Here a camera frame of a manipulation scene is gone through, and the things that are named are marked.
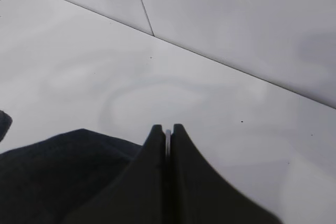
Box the navy blue lunch bag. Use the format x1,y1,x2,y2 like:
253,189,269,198
0,110,173,224

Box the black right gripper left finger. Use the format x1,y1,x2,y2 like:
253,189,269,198
63,125,168,224

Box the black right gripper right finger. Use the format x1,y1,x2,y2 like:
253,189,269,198
170,124,281,223

